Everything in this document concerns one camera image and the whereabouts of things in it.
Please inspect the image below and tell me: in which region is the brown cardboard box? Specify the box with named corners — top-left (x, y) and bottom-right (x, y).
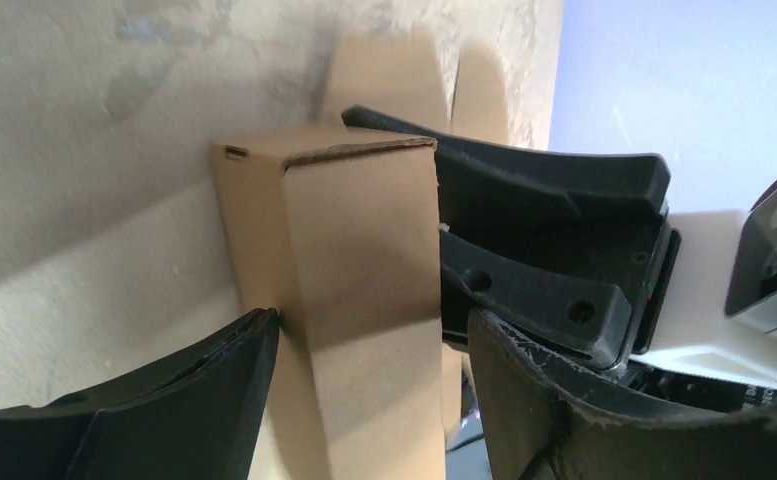
top-left (211, 32), bottom-right (509, 479)

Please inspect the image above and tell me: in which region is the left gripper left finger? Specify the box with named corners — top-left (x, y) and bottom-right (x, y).
top-left (0, 309), bottom-right (280, 479)

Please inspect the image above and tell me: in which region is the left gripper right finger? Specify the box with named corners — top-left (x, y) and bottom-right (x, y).
top-left (468, 310), bottom-right (777, 479)

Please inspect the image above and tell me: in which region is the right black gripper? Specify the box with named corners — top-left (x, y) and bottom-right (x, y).
top-left (341, 105), bottom-right (680, 370)

